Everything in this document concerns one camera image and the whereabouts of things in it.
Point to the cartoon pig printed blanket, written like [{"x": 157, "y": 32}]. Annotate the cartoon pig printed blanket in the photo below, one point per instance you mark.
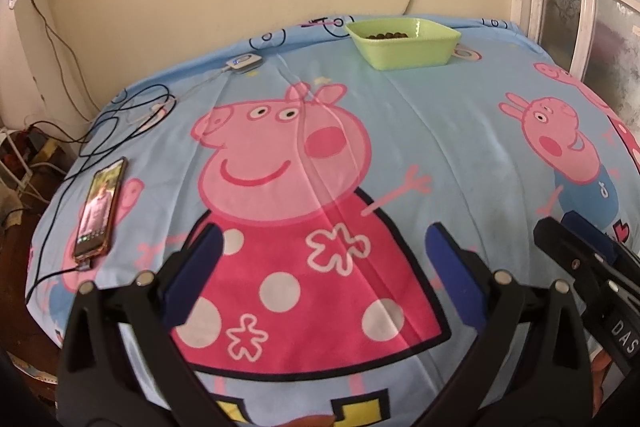
[{"x": 400, "y": 132}]

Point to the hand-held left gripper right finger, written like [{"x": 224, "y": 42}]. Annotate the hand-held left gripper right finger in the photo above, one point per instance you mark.
[{"x": 452, "y": 272}]

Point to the smartphone in gold case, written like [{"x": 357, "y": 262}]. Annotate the smartphone in gold case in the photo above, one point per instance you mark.
[{"x": 100, "y": 207}]

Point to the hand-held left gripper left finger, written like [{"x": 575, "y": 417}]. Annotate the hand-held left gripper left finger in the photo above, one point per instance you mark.
[{"x": 197, "y": 267}]

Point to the green plastic basket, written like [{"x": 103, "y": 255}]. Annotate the green plastic basket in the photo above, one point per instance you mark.
[{"x": 405, "y": 54}]

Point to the small white charger device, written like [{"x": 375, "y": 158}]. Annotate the small white charger device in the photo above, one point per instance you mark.
[{"x": 243, "y": 63}]

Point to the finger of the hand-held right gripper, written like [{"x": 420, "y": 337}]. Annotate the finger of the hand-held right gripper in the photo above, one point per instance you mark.
[
  {"x": 597, "y": 239},
  {"x": 560, "y": 247}
]

